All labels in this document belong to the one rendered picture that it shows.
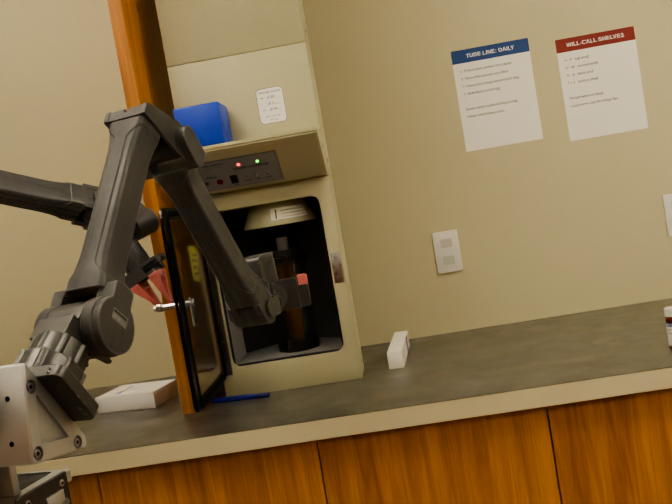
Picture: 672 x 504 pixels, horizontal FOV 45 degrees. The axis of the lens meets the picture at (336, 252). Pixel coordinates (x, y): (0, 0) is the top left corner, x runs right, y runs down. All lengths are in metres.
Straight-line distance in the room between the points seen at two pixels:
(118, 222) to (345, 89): 1.22
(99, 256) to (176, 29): 0.89
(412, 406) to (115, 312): 0.69
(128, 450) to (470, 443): 0.67
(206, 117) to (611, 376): 0.97
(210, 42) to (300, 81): 0.22
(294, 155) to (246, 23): 0.33
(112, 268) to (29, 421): 0.26
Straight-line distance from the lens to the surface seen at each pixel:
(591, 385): 1.60
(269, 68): 1.86
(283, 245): 1.91
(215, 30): 1.89
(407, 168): 2.24
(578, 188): 2.30
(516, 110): 2.28
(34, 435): 0.97
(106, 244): 1.13
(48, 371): 0.97
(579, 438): 1.65
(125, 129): 1.26
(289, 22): 1.87
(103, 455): 1.69
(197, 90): 1.88
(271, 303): 1.52
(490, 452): 1.63
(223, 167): 1.77
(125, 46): 1.84
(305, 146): 1.74
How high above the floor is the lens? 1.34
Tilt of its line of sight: 3 degrees down
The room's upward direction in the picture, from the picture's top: 10 degrees counter-clockwise
